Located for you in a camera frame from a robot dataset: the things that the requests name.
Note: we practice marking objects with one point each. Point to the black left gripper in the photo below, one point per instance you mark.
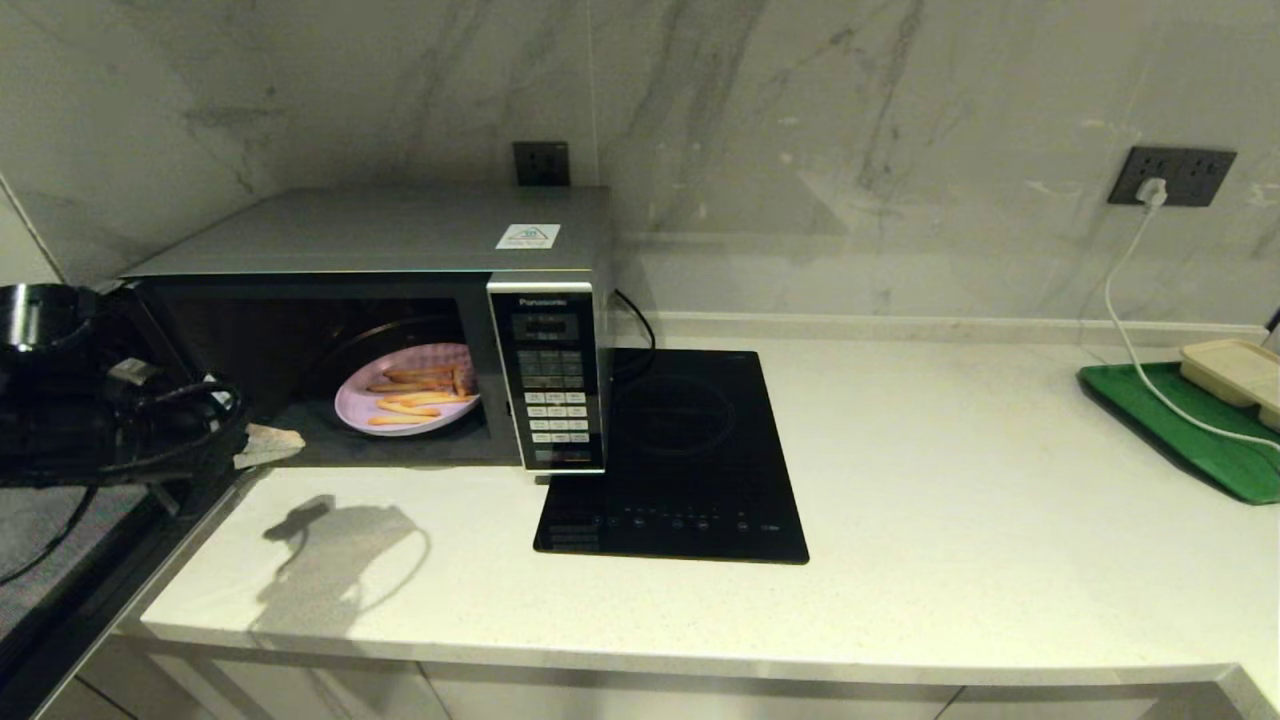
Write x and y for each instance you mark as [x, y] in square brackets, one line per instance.
[195, 445]

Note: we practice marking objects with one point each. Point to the lilac round plate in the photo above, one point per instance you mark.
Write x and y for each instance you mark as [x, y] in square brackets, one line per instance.
[355, 400]

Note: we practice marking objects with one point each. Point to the microwave door with dark glass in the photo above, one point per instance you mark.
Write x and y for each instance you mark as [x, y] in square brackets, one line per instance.
[90, 560]

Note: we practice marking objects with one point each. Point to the silver Panasonic microwave oven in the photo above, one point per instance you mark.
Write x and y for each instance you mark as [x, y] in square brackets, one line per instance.
[400, 230]

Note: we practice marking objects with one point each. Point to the grey cabinet front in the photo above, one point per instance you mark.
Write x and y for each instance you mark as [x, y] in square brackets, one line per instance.
[250, 690]
[1080, 705]
[690, 700]

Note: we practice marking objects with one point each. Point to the white triangle warning sticker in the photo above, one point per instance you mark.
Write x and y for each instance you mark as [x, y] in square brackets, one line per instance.
[528, 236]

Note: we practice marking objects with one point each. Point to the black induction cooktop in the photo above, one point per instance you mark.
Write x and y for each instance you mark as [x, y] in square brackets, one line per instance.
[690, 440]

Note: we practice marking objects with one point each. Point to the green plastic tray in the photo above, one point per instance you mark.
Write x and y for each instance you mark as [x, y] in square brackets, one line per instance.
[1210, 465]

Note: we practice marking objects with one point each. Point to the beige lunch container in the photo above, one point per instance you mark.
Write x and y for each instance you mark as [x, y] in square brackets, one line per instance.
[1230, 370]

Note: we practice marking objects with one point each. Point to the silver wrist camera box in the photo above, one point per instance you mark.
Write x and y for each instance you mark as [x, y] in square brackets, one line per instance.
[132, 371]

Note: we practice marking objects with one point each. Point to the small dark wall socket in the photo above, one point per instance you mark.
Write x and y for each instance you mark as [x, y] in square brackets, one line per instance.
[543, 164]

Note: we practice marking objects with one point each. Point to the wide dark wall socket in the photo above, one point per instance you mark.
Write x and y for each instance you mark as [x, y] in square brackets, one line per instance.
[1200, 177]

